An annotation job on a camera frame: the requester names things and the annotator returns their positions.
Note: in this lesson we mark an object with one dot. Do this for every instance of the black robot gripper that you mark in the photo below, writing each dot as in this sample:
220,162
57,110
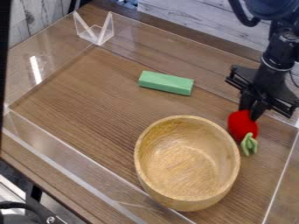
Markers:
263,90

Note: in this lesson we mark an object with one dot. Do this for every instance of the red plush strawberry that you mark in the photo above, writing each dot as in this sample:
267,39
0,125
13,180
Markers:
243,129

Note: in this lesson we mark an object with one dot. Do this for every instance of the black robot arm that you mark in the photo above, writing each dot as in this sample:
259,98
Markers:
282,12

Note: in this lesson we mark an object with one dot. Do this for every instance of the wooden bowl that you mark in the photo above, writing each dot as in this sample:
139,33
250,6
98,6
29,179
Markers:
187,162

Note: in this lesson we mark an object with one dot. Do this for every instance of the green rectangular block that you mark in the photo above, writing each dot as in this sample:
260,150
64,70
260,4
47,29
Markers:
166,82

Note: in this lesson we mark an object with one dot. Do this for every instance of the clear acrylic tray wall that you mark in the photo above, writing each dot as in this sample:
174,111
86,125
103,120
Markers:
91,187

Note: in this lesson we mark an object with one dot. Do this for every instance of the clear acrylic corner bracket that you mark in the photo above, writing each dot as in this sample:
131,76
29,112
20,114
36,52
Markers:
95,34

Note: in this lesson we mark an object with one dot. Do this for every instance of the black metal table bracket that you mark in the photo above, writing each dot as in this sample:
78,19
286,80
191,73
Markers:
47,217

